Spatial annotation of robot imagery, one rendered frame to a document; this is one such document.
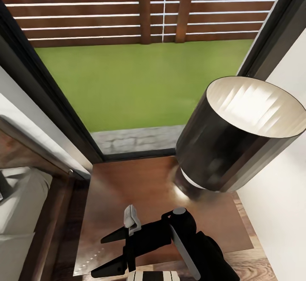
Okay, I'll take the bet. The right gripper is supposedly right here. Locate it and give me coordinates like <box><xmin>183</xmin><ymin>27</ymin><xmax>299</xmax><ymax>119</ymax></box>
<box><xmin>91</xmin><ymin>222</ymin><xmax>158</xmax><ymax>278</ymax></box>

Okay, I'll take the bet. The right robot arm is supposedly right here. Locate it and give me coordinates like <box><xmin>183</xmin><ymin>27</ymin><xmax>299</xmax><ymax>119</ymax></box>
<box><xmin>91</xmin><ymin>205</ymin><xmax>241</xmax><ymax>281</ymax></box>

